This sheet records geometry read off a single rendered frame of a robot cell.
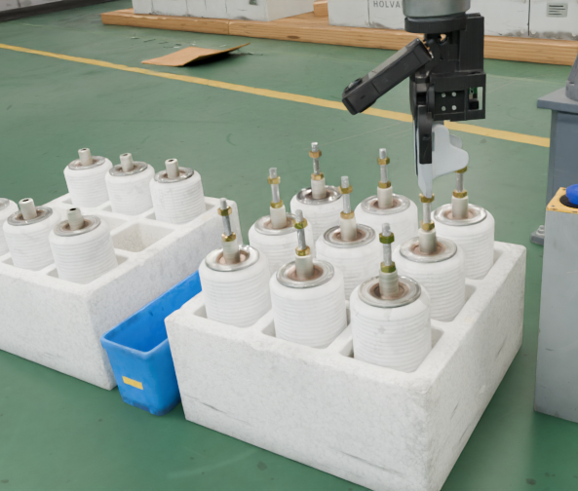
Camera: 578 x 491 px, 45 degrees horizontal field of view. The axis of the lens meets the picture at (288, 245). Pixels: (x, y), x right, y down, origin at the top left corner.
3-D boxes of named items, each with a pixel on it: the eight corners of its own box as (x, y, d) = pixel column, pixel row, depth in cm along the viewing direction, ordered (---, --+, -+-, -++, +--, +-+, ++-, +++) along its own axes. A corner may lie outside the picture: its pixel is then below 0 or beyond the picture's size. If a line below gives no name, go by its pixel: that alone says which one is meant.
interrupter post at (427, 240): (423, 257, 91) (422, 235, 89) (415, 249, 93) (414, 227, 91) (440, 253, 91) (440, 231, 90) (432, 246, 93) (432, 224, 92)
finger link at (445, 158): (471, 201, 83) (470, 123, 81) (420, 204, 84) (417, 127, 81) (467, 194, 86) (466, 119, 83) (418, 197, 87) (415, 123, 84)
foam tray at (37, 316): (114, 251, 162) (96, 178, 155) (249, 282, 142) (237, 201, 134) (-33, 337, 134) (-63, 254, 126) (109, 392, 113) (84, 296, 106)
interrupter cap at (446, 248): (413, 270, 88) (413, 265, 88) (390, 246, 95) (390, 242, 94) (468, 257, 89) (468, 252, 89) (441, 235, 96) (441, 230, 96)
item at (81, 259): (103, 302, 126) (79, 210, 118) (141, 314, 121) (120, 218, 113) (61, 329, 119) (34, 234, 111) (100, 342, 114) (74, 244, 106)
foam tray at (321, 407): (316, 297, 134) (307, 211, 126) (522, 344, 113) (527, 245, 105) (184, 420, 105) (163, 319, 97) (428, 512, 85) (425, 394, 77)
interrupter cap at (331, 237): (314, 235, 101) (314, 230, 100) (362, 222, 103) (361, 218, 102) (335, 255, 94) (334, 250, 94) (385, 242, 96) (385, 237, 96)
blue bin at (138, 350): (228, 310, 133) (218, 254, 127) (275, 323, 127) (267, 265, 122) (112, 401, 111) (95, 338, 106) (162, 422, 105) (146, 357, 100)
